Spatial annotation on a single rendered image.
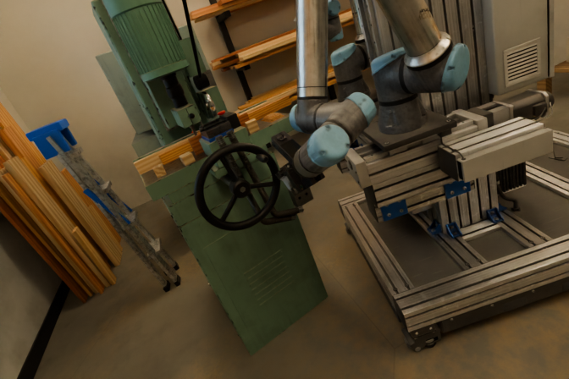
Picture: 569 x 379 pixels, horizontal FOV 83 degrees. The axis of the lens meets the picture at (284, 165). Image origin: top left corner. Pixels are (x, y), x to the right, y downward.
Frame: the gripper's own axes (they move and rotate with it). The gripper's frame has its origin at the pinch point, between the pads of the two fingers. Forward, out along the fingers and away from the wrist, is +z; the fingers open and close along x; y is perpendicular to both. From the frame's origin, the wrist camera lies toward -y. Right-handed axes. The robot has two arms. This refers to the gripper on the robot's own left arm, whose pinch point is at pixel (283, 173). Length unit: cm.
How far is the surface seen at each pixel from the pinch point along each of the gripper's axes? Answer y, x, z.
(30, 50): -226, -69, 208
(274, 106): -30, 25, 36
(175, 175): -20.2, -25.3, 23.4
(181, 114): -39.8, -12.5, 25.5
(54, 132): -83, -62, 84
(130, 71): -69, -19, 35
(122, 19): -69, -16, 7
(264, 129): -19.9, 11.0, 23.7
